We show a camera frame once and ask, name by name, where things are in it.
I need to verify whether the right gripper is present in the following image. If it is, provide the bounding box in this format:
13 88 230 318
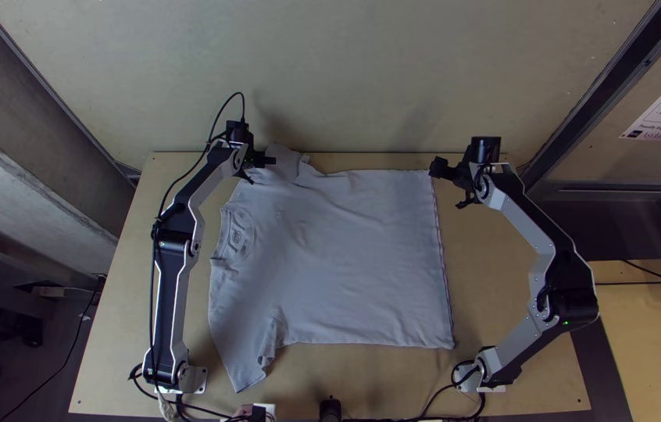
428 155 481 210

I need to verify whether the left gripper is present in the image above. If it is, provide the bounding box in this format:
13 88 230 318
235 140 277 186

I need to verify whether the light grey t-shirt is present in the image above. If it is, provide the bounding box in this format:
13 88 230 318
207 142 456 394

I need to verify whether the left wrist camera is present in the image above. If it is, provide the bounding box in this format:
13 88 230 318
225 120 250 145

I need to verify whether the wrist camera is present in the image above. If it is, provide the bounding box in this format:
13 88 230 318
225 120 250 145
469 136 502 166

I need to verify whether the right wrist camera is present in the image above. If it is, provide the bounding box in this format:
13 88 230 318
469 136 502 166

